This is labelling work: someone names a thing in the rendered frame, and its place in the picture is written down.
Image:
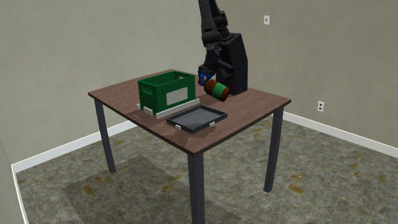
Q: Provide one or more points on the green and brown bottle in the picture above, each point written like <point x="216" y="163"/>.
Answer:
<point x="216" y="90"/>

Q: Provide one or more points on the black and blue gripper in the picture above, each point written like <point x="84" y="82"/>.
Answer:
<point x="205" y="72"/>

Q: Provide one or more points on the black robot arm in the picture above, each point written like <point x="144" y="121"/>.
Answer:
<point x="213" y="33"/>

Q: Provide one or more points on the green bottle crate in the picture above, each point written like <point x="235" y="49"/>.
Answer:
<point x="164" y="91"/>

